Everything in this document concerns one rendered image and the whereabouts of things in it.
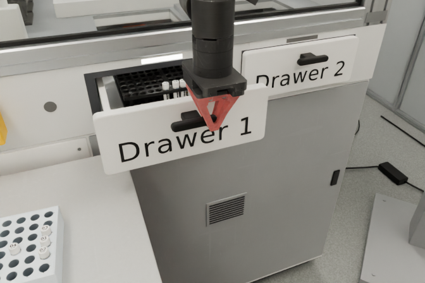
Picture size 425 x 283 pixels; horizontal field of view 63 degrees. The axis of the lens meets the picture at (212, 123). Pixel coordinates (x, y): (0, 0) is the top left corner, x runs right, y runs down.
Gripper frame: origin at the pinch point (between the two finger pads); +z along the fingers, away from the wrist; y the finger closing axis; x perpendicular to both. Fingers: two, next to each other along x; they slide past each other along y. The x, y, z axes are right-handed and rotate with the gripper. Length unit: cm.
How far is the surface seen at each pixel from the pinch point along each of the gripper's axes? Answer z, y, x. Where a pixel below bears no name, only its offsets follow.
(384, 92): 79, 112, -169
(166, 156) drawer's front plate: 6.9, 3.1, 7.1
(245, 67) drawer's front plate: -0.4, 17.5, -14.1
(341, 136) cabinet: 26, 19, -47
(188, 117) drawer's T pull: -1.4, 0.9, 3.7
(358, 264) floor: 89, 15, -67
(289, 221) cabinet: 56, 20, -34
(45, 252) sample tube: 9.1, -8.2, 26.5
